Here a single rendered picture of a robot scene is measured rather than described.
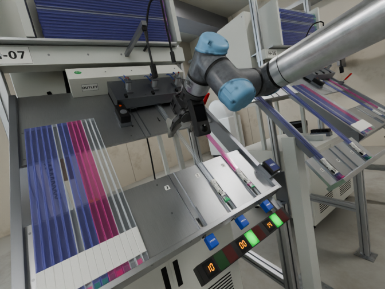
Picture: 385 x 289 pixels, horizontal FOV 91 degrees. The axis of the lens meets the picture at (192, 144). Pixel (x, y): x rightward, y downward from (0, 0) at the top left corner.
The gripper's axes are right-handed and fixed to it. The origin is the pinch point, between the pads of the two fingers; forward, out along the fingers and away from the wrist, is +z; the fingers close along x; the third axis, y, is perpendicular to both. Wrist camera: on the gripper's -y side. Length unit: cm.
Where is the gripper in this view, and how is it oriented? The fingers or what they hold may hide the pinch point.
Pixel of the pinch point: (181, 134)
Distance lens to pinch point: 71.0
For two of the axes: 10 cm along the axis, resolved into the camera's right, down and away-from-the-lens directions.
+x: -8.3, 2.4, -5.0
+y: -4.7, -8.0, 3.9
